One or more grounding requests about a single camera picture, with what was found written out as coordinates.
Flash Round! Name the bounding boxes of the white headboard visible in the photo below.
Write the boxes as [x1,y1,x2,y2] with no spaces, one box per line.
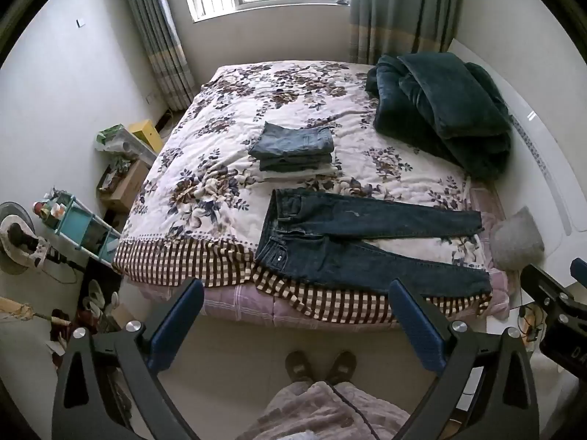
[447,39,587,257]

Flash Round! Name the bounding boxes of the wooden handled broom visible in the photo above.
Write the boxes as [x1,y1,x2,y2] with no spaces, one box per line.
[0,297,72,327]

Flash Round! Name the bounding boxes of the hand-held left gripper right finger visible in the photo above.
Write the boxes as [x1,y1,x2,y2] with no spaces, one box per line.
[389,279,541,440]

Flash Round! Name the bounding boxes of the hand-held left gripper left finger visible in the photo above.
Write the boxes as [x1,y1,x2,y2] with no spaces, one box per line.
[51,277,205,440]

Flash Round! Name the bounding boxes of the yellow box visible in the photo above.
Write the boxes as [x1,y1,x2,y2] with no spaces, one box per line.
[127,119,162,154]

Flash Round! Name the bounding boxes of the white standing fan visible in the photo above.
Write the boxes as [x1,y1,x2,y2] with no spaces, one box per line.
[0,201,47,276]

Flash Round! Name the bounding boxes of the grey-green striped curtain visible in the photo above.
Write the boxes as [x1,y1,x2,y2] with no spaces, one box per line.
[117,0,198,113]
[349,0,459,65]

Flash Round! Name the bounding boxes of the person's right shoe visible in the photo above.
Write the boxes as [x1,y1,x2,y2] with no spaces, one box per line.
[328,351,357,386]

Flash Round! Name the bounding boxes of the folded blue jeans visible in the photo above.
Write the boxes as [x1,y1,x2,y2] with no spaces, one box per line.
[249,121,335,160]
[258,156,333,172]

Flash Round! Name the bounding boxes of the cardboard box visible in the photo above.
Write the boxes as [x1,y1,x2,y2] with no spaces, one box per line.
[96,158,150,214]

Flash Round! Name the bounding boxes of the dark cable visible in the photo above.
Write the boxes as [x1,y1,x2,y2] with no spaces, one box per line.
[328,380,382,440]

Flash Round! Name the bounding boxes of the dark blue jeans pants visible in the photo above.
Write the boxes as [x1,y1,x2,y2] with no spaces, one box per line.
[254,188,493,301]

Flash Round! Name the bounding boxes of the grey pillow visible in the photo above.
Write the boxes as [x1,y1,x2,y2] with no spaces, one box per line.
[488,206,546,271]

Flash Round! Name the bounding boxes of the green white plastic bag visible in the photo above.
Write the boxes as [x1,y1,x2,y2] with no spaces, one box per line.
[95,124,131,153]

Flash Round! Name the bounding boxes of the person's shoe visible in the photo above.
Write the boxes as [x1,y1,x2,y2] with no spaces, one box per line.
[285,351,317,383]
[328,351,357,386]

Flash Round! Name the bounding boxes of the dark green blanket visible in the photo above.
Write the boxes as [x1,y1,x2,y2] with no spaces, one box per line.
[365,51,513,182]

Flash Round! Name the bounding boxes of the clear plastic storage box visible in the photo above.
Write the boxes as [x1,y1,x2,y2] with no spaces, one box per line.
[112,129,157,166]

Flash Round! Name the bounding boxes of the person's left shoe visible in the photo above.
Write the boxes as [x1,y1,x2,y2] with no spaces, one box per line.
[285,351,317,383]

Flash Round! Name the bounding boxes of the teal shelf rack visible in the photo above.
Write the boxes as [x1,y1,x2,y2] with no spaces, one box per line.
[43,192,122,264]

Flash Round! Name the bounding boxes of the folded white pants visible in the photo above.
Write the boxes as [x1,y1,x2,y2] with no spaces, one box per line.
[261,165,344,183]

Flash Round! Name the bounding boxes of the dark red shoe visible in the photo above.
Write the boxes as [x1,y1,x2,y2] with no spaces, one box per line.
[76,308,104,333]

